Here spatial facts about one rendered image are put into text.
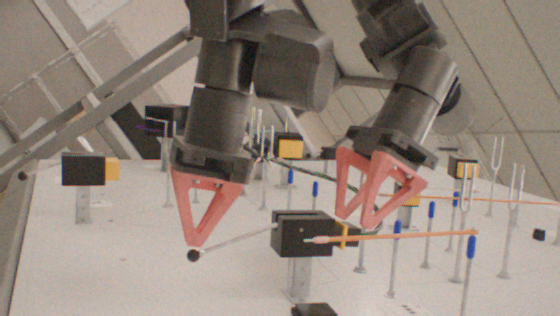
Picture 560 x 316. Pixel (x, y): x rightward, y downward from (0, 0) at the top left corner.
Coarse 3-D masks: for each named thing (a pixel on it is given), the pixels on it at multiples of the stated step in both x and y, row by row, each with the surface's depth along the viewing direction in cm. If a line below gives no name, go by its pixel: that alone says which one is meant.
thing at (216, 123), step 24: (192, 96) 59; (216, 96) 58; (240, 96) 58; (192, 120) 59; (216, 120) 58; (240, 120) 59; (192, 144) 59; (216, 144) 58; (240, 144) 60; (240, 168) 57
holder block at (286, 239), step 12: (276, 216) 65; (288, 216) 64; (300, 216) 64; (312, 216) 65; (324, 216) 65; (276, 228) 65; (288, 228) 63; (300, 228) 63; (312, 228) 64; (324, 228) 64; (276, 240) 65; (288, 240) 63; (300, 240) 64; (276, 252) 65; (288, 252) 63; (300, 252) 64; (312, 252) 64; (324, 252) 65
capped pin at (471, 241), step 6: (474, 228) 57; (468, 240) 57; (474, 240) 57; (468, 246) 57; (474, 246) 57; (468, 252) 57; (474, 252) 57; (468, 258) 57; (468, 264) 57; (468, 270) 57; (468, 276) 57; (468, 282) 58; (468, 288) 58; (462, 294) 58; (462, 300) 58; (462, 306) 58; (462, 312) 58
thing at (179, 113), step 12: (156, 108) 130; (168, 108) 130; (180, 108) 132; (156, 120) 135; (168, 120) 134; (180, 120) 133; (144, 132) 132; (156, 132) 131; (168, 132) 131; (180, 132) 134; (168, 144) 136
